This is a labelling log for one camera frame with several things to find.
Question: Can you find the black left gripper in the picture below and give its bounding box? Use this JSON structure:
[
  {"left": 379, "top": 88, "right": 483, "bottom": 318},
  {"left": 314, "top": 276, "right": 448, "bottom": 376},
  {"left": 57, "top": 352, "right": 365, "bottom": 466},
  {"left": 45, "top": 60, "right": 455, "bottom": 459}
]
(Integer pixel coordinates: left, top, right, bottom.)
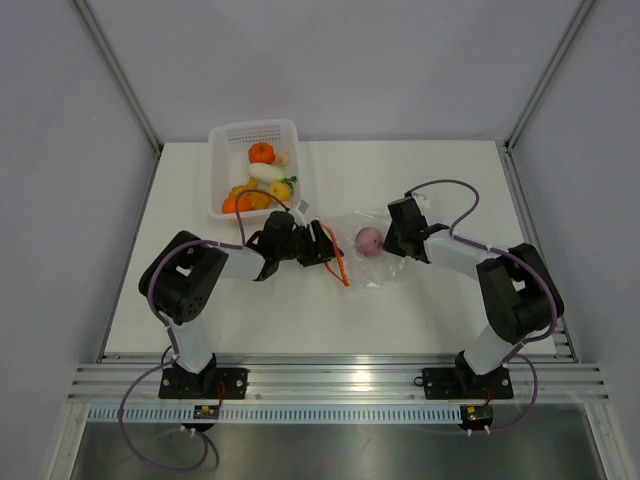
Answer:
[{"left": 277, "top": 220, "right": 343, "bottom": 267}]

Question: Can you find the fake purple onion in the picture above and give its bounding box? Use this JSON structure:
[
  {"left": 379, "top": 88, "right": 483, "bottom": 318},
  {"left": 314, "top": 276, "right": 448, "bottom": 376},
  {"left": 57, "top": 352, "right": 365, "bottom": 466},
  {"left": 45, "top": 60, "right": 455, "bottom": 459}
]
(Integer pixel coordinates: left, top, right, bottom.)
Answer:
[{"left": 355, "top": 227, "right": 384, "bottom": 257}]

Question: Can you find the clear zip top bag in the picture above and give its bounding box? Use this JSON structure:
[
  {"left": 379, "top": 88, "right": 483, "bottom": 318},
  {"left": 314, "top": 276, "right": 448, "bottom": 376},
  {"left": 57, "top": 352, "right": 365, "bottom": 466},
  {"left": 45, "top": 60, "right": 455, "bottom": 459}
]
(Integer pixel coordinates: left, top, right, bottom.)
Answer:
[{"left": 321, "top": 210, "right": 404, "bottom": 289}]

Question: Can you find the fake yellow lemon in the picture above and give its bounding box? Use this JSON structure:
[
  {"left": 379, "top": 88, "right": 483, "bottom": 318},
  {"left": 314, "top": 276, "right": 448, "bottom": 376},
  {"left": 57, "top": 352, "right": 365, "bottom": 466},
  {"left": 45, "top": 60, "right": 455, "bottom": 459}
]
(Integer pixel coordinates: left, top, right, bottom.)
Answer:
[{"left": 268, "top": 182, "right": 293, "bottom": 202}]

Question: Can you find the fake brown ginger root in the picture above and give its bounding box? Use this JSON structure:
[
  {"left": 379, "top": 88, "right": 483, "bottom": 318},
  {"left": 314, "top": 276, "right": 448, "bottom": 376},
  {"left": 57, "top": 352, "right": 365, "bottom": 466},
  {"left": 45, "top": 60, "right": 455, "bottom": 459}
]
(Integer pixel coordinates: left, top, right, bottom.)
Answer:
[{"left": 228, "top": 177, "right": 271, "bottom": 210}]

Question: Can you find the fake white radish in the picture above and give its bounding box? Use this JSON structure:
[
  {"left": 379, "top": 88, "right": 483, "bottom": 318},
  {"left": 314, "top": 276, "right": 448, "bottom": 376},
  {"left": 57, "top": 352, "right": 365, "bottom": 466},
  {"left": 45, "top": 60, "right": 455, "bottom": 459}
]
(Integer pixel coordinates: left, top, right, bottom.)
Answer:
[{"left": 249, "top": 163, "right": 297, "bottom": 186}]

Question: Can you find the fake white garlic bulb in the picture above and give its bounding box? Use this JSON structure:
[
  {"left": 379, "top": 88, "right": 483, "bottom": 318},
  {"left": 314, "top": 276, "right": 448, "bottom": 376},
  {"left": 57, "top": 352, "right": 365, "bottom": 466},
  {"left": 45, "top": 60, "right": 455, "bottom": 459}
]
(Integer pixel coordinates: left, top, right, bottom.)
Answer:
[{"left": 273, "top": 152, "right": 290, "bottom": 167}]

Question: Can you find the fake orange fruit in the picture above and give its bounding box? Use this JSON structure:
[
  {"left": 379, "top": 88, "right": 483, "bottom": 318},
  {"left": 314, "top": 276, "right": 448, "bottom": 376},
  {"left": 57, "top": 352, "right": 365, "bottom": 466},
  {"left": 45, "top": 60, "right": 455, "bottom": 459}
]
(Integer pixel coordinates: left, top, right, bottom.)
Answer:
[{"left": 221, "top": 195, "right": 253, "bottom": 214}]

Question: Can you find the fake orange pumpkin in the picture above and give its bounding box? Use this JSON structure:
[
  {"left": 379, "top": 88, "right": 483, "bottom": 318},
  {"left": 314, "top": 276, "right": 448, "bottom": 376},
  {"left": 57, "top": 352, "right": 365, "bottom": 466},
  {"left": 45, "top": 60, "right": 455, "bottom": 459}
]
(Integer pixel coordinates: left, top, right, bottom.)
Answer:
[{"left": 248, "top": 142, "right": 276, "bottom": 164}]

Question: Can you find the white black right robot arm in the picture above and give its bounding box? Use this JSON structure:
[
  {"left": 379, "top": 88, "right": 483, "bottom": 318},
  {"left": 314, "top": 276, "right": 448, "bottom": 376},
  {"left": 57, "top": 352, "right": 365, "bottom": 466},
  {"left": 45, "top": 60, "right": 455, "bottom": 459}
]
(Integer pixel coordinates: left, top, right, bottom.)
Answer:
[{"left": 354, "top": 196, "right": 564, "bottom": 396}]

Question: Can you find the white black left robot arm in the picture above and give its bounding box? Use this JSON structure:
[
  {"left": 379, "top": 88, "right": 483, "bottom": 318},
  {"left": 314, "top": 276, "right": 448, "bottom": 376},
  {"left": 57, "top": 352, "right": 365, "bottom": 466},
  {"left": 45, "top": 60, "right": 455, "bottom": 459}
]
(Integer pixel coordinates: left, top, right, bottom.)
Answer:
[{"left": 138, "top": 211, "right": 343, "bottom": 398}]

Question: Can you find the white plastic perforated basket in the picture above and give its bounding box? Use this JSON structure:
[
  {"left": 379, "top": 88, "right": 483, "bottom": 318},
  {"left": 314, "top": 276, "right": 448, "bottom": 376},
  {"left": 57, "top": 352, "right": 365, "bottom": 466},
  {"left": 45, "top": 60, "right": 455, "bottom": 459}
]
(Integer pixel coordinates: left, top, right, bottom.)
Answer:
[{"left": 208, "top": 119, "right": 315, "bottom": 220}]

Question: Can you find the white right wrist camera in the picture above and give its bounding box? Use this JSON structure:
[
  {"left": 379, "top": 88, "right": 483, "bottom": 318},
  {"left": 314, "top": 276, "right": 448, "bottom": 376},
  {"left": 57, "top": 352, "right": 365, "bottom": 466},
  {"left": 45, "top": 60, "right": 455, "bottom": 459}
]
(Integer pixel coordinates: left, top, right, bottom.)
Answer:
[{"left": 413, "top": 195, "right": 431, "bottom": 209}]

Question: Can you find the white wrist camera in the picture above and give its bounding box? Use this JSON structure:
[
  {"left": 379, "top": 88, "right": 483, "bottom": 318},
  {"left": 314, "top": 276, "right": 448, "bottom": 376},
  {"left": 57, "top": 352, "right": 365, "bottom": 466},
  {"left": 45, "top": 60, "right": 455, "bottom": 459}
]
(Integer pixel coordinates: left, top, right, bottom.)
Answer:
[
  {"left": 288, "top": 200, "right": 309, "bottom": 227},
  {"left": 413, "top": 195, "right": 431, "bottom": 209}
]

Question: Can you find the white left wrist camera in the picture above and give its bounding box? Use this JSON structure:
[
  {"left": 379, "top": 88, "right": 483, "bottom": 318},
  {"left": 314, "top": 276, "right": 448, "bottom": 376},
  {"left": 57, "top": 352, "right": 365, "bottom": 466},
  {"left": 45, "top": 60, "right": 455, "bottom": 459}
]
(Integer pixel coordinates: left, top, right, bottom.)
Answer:
[{"left": 288, "top": 200, "right": 309, "bottom": 227}]

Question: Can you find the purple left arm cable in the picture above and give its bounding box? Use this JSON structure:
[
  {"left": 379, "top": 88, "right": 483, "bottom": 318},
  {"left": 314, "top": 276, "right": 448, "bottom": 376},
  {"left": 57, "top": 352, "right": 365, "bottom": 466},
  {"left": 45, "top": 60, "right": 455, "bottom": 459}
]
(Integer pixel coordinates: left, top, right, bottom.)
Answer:
[{"left": 117, "top": 188, "right": 301, "bottom": 431}]

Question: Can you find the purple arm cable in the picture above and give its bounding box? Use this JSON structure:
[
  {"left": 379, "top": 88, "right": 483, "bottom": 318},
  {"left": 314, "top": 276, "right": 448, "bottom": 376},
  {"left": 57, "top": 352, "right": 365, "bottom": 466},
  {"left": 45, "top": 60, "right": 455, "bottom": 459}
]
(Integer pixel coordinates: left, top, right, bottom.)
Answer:
[
  {"left": 117, "top": 188, "right": 301, "bottom": 431},
  {"left": 403, "top": 179, "right": 559, "bottom": 361}
]

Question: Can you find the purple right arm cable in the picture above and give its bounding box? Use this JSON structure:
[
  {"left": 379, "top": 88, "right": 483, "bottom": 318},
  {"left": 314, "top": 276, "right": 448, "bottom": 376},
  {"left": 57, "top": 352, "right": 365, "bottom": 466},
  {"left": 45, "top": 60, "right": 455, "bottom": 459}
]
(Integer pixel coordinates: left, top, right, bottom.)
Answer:
[{"left": 403, "top": 179, "right": 559, "bottom": 361}]

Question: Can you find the aluminium frame post right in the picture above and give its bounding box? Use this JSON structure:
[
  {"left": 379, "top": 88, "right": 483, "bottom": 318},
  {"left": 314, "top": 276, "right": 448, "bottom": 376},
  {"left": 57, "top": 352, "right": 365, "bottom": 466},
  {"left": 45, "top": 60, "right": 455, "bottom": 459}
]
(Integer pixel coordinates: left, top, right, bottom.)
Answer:
[{"left": 504, "top": 0, "right": 599, "bottom": 154}]

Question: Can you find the aluminium frame post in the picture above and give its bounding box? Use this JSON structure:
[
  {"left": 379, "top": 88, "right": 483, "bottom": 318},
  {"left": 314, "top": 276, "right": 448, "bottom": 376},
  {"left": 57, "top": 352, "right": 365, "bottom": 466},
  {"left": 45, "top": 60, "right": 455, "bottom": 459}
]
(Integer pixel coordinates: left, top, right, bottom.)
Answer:
[
  {"left": 72, "top": 0, "right": 163, "bottom": 156},
  {"left": 504, "top": 0, "right": 599, "bottom": 154}
]

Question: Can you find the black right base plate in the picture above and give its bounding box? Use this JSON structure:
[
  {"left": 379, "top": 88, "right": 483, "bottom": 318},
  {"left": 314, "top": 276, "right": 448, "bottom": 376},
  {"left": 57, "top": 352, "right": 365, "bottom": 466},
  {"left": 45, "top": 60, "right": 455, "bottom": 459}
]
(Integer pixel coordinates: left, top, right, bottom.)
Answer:
[{"left": 421, "top": 367, "right": 514, "bottom": 401}]

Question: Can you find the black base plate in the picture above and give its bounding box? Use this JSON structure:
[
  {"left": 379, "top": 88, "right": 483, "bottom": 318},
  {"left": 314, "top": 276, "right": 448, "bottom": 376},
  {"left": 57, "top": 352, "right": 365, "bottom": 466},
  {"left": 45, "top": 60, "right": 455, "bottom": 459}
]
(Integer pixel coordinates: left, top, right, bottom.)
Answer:
[
  {"left": 158, "top": 366, "right": 249, "bottom": 400},
  {"left": 421, "top": 367, "right": 514, "bottom": 401}
]

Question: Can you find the white slotted cable duct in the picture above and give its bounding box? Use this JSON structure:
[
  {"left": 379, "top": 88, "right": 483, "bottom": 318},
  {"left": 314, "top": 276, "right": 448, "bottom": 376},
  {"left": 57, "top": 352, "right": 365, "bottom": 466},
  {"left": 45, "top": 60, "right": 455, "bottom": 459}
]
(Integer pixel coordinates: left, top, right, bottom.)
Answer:
[{"left": 88, "top": 403, "right": 462, "bottom": 425}]

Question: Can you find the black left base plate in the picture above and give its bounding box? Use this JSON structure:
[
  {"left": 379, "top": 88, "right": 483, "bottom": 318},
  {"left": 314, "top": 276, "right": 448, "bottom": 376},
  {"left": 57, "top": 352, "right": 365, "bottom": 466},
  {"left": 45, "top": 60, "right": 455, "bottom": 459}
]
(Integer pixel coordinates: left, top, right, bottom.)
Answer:
[{"left": 158, "top": 366, "right": 249, "bottom": 400}]

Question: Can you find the aluminium mounting rail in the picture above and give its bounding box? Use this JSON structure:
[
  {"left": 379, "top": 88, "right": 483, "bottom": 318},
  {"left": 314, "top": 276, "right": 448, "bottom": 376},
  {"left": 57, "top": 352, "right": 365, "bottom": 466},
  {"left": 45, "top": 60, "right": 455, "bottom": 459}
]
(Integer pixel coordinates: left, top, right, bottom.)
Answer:
[{"left": 67, "top": 354, "right": 610, "bottom": 404}]

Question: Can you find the aluminium frame post left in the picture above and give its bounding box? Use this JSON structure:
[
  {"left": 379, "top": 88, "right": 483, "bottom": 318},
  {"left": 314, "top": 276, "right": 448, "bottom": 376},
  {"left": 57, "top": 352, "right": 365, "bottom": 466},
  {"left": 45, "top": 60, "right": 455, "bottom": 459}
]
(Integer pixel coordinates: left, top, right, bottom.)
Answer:
[{"left": 72, "top": 0, "right": 163, "bottom": 156}]

